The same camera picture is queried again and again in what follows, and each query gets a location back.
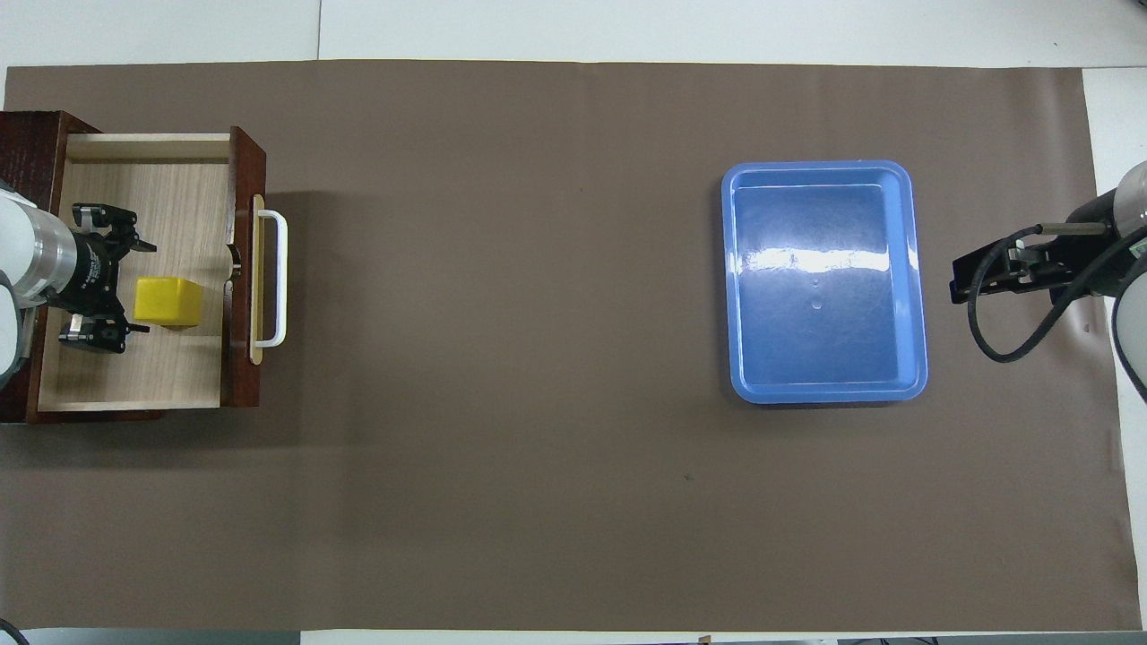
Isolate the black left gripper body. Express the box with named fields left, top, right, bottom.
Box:
left=70, top=228, right=122, bottom=323

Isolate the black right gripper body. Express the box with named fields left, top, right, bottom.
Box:
left=1026, top=215, right=1121, bottom=297

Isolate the wooden drawer with white handle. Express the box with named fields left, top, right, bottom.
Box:
left=36, top=125, right=289, bottom=413

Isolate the yellow cube block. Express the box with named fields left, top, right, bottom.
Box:
left=134, top=276, right=203, bottom=331

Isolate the dark wooden cabinet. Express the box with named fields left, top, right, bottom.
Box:
left=0, top=110, right=167, bottom=424

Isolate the blue plastic tray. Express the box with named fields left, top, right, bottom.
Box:
left=721, top=160, right=929, bottom=405

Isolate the brown table mat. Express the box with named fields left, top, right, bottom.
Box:
left=0, top=59, right=1135, bottom=632

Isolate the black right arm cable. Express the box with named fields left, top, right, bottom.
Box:
left=966, top=224, right=1147, bottom=364

